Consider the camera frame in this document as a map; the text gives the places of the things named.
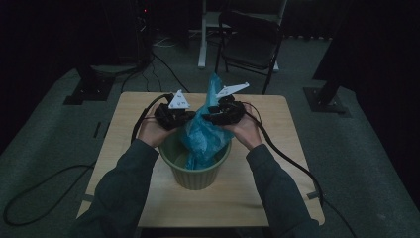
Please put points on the blue plastic trash bag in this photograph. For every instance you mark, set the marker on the blue plastic trash bag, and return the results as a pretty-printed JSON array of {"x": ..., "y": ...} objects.
[{"x": 203, "y": 132}]

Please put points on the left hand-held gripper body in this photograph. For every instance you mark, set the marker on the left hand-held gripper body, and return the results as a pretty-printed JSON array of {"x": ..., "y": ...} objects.
[{"x": 170, "y": 115}]

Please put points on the white desk frame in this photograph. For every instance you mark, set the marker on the white desk frame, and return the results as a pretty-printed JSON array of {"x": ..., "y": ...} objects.
[{"x": 202, "y": 49}]

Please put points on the green ribbed trash bin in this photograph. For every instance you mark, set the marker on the green ribbed trash bin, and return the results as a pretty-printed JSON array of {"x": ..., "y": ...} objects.
[{"x": 194, "y": 178}]

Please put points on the person's right hand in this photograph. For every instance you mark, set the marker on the person's right hand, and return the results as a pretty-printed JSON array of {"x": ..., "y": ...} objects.
[{"x": 246, "y": 130}]

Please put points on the person's left hand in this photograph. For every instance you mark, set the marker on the person's left hand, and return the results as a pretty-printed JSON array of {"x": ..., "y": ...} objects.
[{"x": 152, "y": 130}]

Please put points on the black folding chair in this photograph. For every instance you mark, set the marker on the black folding chair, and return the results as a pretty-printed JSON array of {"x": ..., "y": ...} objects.
[{"x": 251, "y": 49}]

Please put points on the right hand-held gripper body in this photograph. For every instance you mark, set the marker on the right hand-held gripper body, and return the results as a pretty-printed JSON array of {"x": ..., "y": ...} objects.
[{"x": 231, "y": 110}]

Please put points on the dark equipment rack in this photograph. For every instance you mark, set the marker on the dark equipment rack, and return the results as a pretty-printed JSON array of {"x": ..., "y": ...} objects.
[{"x": 132, "y": 33}]

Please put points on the black stand base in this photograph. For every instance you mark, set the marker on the black stand base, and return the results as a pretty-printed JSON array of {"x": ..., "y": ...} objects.
[
  {"x": 89, "y": 89},
  {"x": 325, "y": 99}
]

